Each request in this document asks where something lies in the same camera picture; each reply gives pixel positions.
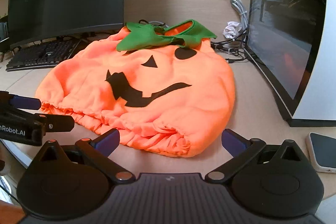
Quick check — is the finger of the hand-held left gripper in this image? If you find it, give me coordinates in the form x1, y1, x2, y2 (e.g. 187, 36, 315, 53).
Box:
0, 91, 42, 110
14, 112, 75, 133

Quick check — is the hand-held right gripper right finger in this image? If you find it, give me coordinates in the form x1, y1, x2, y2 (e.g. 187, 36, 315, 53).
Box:
205, 128, 306, 184

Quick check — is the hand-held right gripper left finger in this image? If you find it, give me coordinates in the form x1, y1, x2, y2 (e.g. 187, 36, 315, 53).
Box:
33, 128, 135, 184

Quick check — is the orange pumpkin costume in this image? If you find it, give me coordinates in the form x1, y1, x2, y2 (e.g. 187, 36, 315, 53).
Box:
35, 19, 236, 159

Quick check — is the black keyboard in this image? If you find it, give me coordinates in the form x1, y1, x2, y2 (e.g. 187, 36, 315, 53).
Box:
5, 39, 82, 72

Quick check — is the white-cased smartphone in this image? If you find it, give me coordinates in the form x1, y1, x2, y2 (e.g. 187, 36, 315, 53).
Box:
306, 132, 336, 173

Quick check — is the glass-sided computer case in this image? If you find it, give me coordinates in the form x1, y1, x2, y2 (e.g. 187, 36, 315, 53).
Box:
243, 0, 336, 127

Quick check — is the crumpled white tissue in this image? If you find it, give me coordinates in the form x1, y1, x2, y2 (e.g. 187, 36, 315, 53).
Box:
223, 21, 243, 40

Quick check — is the black cable bundle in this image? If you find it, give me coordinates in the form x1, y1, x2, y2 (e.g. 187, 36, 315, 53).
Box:
210, 30, 253, 65

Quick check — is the grey monitor cable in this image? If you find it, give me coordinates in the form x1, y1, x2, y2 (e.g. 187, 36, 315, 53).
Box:
146, 20, 168, 28

